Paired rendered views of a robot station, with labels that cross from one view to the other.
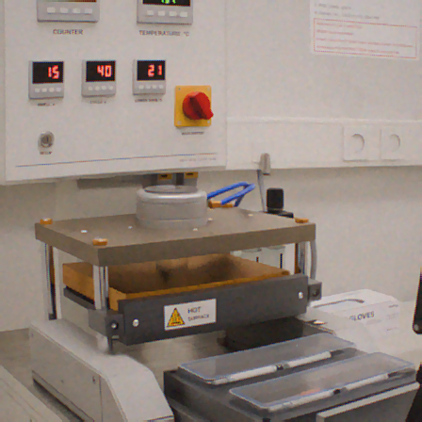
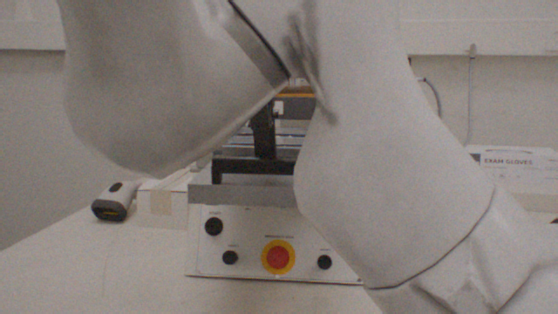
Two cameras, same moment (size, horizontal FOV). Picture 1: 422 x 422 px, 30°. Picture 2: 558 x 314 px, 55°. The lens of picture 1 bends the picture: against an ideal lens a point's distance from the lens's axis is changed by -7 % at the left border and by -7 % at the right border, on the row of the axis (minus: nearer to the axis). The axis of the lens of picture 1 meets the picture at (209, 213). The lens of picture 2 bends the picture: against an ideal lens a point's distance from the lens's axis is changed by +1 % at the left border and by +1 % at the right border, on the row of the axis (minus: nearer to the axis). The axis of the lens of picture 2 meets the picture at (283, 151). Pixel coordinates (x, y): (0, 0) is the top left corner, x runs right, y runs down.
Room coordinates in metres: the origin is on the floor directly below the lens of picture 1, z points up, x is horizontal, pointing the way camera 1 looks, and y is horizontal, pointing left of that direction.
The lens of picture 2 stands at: (0.02, -0.67, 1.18)
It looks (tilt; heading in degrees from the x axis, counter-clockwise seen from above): 13 degrees down; 39
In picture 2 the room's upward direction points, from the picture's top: straight up
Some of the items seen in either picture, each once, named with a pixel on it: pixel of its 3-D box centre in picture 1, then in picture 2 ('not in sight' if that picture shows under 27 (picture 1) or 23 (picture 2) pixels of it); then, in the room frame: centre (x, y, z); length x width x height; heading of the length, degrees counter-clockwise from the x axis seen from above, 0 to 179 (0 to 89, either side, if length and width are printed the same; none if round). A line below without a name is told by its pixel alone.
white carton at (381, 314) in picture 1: (338, 319); (508, 163); (1.49, -0.25, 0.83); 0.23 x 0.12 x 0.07; 119
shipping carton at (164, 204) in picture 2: not in sight; (177, 196); (0.80, 0.30, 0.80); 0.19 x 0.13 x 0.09; 25
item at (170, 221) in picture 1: (172, 240); not in sight; (0.95, 0.04, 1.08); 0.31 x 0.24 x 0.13; 123
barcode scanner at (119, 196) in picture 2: not in sight; (126, 194); (0.74, 0.42, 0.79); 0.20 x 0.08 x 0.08; 25
